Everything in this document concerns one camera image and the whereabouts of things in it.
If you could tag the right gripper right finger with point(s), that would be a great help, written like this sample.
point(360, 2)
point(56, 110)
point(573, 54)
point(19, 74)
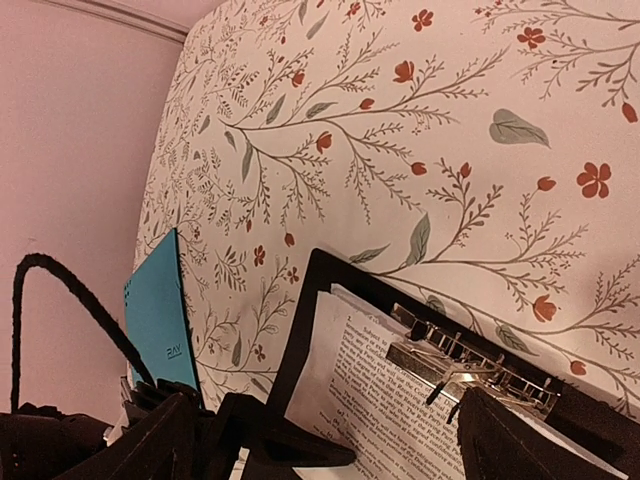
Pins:
point(496, 444)

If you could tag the blue folder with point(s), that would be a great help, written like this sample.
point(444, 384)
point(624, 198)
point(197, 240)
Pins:
point(155, 314)

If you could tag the floral tablecloth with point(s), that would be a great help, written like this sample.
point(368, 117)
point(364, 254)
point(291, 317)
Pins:
point(482, 156)

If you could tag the printed paper sheet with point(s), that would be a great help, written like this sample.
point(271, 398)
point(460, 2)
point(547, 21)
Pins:
point(350, 393)

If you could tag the black clip folder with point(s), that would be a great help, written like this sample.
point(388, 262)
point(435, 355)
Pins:
point(582, 421)

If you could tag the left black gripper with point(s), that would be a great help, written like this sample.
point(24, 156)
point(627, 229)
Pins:
point(43, 443)

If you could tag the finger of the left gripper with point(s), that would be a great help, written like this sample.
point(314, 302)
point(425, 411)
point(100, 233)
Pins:
point(244, 422)

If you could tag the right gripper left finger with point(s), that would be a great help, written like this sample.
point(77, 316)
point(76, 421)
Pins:
point(160, 446)

